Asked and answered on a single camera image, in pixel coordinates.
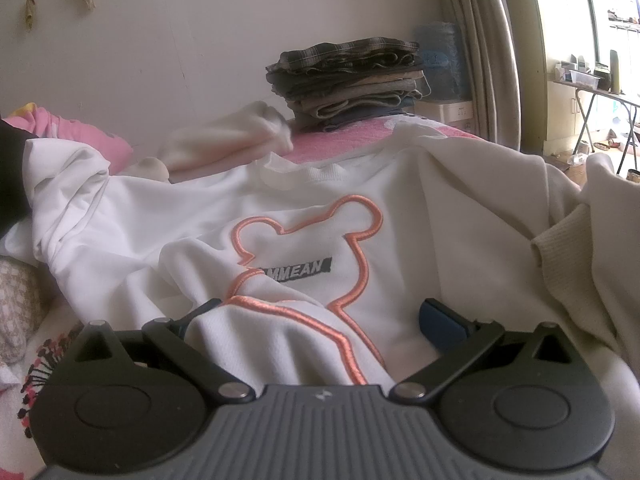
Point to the metal folding table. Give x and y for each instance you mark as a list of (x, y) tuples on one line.
[(600, 95)]

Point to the round woven basket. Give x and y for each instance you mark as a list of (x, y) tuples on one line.
[(634, 176)]

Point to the stack of folded dark clothes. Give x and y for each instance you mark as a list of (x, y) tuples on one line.
[(345, 85)]

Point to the white water dispenser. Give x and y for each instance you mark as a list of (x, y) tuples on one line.
[(450, 115)]

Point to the black garment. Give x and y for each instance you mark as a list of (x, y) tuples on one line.
[(12, 175)]

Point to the clear plastic box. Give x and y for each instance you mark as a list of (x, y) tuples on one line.
[(582, 77)]

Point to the pink floral blanket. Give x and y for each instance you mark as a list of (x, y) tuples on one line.
[(340, 140)]

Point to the beige curtain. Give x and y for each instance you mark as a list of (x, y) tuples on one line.
[(480, 35)]

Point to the white bear outline sweatshirt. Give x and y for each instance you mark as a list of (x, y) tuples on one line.
[(310, 210)]

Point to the yellow hanging cloth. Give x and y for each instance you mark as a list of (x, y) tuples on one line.
[(31, 15)]

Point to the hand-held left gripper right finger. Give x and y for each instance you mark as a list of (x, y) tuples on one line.
[(440, 327)]

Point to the blue water bottle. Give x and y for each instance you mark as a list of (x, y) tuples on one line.
[(442, 60)]

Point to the cream fleece garment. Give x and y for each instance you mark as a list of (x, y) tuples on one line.
[(225, 135)]

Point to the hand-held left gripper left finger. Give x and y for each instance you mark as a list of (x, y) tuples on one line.
[(200, 312)]

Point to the green bottle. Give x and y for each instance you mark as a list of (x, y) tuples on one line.
[(616, 70)]

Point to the houndstooth knit garment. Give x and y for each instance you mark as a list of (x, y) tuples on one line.
[(20, 300)]

